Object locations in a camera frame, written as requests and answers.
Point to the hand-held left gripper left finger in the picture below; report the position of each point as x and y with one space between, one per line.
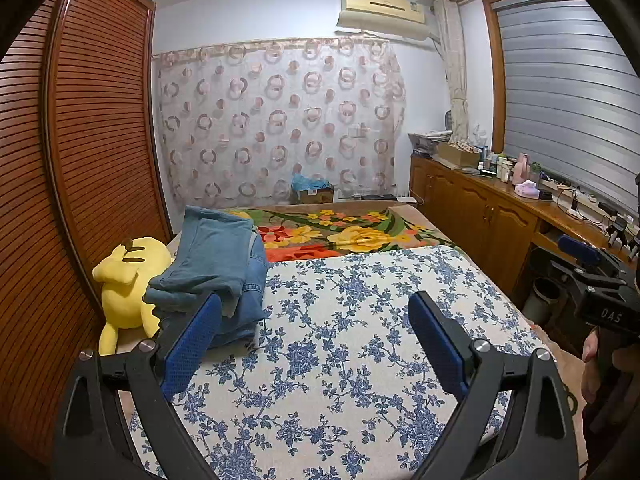
192 345

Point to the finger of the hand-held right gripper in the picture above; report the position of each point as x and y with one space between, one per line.
580 251
575 275

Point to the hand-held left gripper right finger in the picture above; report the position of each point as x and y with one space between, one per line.
435 340

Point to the teal blue pants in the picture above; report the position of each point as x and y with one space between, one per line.
210 255

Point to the person's right hand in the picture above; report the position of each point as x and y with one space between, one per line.
592 370

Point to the grey trash bin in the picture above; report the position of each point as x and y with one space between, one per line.
545 302

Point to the white power strip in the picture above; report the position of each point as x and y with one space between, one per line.
572 210

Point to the dark blue folded jeans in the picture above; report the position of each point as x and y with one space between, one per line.
235 332

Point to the yellow plush toy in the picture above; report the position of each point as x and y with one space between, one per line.
125 295

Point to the blue floral bed sheet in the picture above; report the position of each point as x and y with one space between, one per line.
340 310

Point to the pink bottle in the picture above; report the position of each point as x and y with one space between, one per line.
521 167

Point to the wooden sideboard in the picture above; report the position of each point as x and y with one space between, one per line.
475 210

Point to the row of toiletry bottles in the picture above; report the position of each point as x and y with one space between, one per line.
497 165

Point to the colourful flower print blanket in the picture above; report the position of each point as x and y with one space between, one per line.
350 235

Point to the white flat device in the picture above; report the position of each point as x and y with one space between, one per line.
407 199

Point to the open cardboard box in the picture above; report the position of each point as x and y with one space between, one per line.
457 156

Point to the black flat box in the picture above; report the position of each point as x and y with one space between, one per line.
377 196

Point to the grey window blind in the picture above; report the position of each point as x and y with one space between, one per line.
565 90

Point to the small grey fan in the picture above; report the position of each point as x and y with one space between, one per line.
448 121

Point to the small cardboard box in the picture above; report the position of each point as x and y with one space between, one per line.
316 196

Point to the stack of papers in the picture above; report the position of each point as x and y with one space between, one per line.
427 141

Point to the blue plastic bag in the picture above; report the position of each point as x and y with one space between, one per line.
310 181

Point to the tied lace curtain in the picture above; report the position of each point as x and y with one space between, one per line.
455 60

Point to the wooden louvred wardrobe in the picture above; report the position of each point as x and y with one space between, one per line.
90 135

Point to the circle print curtain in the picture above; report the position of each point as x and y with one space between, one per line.
280 120

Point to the cream wall air conditioner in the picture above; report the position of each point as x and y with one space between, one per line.
385 10

